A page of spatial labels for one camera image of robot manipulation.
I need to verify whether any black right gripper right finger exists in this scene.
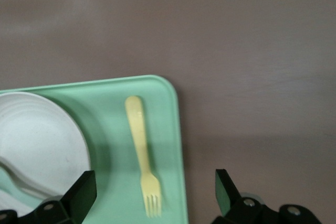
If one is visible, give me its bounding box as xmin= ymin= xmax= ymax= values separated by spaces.
xmin=211 ymin=168 xmax=320 ymax=224

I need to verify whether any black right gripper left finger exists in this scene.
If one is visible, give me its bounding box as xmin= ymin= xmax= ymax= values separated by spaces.
xmin=0 ymin=170 xmax=98 ymax=224

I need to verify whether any cream round plate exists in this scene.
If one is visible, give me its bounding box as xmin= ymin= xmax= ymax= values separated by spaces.
xmin=0 ymin=92 xmax=92 ymax=218

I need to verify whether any yellow plastic fork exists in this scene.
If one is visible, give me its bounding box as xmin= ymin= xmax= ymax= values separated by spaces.
xmin=124 ymin=95 xmax=163 ymax=219

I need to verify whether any light green rectangular tray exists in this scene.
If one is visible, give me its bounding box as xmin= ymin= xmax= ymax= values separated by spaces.
xmin=0 ymin=74 xmax=189 ymax=224

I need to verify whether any brown table cover mat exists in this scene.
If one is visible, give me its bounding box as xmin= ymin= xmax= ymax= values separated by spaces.
xmin=0 ymin=0 xmax=336 ymax=224

